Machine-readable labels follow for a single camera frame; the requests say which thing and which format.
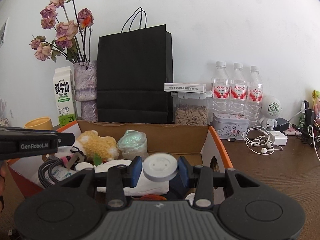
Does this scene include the black paper bag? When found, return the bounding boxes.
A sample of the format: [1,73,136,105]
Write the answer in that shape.
[96,7,174,125]

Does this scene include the clear seed container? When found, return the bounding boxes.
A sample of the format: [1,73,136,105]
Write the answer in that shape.
[171,91,213,126]

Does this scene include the dried pink roses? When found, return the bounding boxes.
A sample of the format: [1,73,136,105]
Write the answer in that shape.
[29,0,94,64]

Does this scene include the purple textured vase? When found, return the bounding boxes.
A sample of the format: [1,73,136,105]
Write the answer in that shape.
[74,61,98,122]

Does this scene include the water bottle middle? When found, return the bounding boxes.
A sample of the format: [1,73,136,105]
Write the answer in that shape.
[228,63,247,114]

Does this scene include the water bottle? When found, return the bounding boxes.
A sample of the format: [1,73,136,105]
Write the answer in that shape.
[245,66,263,127]
[228,63,247,114]
[212,61,230,113]

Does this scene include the black braided cable bundle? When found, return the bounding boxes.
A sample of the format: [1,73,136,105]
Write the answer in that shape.
[37,155,87,189]

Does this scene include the white ribbed jar lid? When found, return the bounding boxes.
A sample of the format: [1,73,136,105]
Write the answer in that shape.
[142,153,178,182]

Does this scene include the white cloth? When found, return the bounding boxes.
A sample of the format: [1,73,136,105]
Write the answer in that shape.
[95,159,169,197]

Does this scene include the water bottle left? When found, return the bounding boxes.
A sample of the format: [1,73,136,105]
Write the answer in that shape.
[212,61,230,113]

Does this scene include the white milk carton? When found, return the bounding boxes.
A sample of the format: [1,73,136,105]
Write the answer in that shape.
[53,66,77,127]

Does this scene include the white yellow plush toy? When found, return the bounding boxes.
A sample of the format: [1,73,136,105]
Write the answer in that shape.
[72,130,119,161]

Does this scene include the green white plastic bag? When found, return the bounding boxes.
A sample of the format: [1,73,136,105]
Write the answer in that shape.
[117,130,149,161]

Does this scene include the red cardboard box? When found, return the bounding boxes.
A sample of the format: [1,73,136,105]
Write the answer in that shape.
[8,120,233,197]

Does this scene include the white earphones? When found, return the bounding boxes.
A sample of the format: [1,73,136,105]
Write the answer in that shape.
[241,126,283,155]

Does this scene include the patterned tin box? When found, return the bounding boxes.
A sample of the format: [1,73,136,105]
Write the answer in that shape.
[212,113,249,140]

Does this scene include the white charger with cable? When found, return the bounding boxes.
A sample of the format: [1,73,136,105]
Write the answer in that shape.
[269,131,287,146]

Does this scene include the white robot speaker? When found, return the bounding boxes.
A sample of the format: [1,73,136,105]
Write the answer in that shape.
[259,95,281,130]

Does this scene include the yellow snack bag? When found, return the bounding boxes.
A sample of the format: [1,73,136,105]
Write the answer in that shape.
[312,90,320,125]

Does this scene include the white flat box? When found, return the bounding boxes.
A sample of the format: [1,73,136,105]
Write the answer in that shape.
[164,83,206,94]

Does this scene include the water bottle right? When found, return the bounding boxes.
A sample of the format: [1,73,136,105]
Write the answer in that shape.
[245,66,263,127]

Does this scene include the yellow ceramic mug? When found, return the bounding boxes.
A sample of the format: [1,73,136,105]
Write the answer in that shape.
[24,116,53,130]

